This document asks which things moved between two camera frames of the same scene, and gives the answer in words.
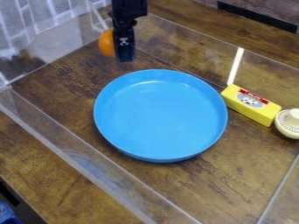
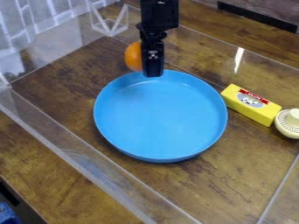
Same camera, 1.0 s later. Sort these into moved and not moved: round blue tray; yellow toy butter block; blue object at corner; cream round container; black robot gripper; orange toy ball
Moved: orange toy ball; black robot gripper
Not moved: round blue tray; blue object at corner; yellow toy butter block; cream round container
